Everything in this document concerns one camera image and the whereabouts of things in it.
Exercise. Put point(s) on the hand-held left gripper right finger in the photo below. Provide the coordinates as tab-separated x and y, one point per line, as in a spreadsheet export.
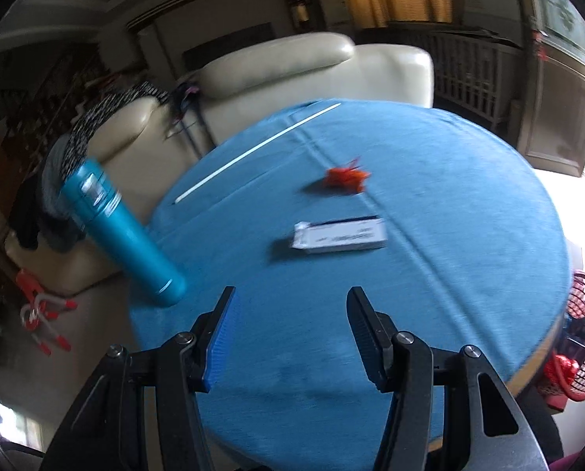
366	343

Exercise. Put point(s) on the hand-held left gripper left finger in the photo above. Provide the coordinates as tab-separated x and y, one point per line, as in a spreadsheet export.
221	338

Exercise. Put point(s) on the small white blue box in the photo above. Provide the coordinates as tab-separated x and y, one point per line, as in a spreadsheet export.
341	235

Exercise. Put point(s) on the teal bottle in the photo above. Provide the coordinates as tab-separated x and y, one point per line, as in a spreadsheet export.
120	235

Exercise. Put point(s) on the blue tablecloth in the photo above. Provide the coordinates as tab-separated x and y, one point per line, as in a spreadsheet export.
444	216

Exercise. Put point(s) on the red plastic wrapper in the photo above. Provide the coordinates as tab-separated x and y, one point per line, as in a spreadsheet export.
562	370
344	176

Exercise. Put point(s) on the white strip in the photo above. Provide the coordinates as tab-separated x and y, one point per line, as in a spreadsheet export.
258	149

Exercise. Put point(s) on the red white toy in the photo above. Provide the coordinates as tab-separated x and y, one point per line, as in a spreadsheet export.
32	284

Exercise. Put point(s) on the dark clothes pile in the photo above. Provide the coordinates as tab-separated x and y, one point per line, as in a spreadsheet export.
32	216

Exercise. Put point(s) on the black white patterned cloth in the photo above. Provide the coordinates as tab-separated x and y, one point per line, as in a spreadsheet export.
101	108

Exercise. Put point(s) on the cream leather sofa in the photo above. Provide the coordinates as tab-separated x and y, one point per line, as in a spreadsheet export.
272	64

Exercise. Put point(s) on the wooden baby crib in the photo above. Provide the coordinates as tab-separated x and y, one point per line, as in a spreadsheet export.
469	73

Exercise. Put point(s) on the dark television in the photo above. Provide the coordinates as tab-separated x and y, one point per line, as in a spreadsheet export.
228	46

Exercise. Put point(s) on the wooden stained glass door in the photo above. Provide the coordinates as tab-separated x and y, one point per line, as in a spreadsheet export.
557	122

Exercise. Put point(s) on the white standing air conditioner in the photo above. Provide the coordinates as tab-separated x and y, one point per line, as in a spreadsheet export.
334	10

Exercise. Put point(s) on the red door ornament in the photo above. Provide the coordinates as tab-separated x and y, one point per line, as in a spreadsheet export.
541	46

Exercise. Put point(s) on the wooden display shelf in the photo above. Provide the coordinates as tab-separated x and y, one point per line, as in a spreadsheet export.
299	2

